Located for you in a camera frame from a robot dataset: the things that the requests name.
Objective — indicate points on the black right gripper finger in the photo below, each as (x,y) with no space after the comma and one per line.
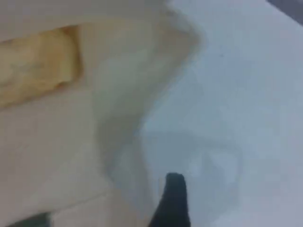
(172,205)

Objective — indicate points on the long ridged bread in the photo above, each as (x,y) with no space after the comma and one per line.
(38,66)

